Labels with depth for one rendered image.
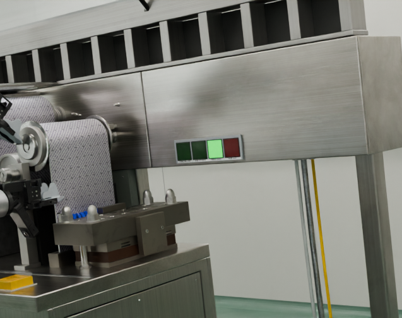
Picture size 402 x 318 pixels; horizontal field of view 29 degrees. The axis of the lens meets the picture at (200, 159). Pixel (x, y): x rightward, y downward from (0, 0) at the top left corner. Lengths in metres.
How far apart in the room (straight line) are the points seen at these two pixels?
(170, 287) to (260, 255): 2.93
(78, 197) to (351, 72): 0.89
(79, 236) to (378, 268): 0.82
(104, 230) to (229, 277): 3.26
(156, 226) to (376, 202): 0.62
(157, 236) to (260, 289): 3.00
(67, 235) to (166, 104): 0.50
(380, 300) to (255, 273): 3.02
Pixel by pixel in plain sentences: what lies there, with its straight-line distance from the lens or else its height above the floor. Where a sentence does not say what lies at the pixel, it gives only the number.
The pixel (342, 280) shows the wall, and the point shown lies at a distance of 4.89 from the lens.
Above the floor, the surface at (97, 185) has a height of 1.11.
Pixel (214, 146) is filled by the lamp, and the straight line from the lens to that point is 2.27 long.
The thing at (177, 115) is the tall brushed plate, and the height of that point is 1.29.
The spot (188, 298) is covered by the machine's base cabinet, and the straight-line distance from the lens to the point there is 2.34.
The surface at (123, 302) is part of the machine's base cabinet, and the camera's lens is 2.15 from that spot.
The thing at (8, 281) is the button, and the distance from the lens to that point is 2.07.
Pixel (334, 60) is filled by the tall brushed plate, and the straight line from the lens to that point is 2.04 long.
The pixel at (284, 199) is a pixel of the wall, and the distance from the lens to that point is 5.00.
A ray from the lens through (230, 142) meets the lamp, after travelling 2.23.
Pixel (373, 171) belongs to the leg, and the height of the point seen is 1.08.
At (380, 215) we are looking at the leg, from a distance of 2.21.
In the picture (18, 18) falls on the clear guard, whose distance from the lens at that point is 2.88.
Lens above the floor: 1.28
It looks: 3 degrees down
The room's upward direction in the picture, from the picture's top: 6 degrees counter-clockwise
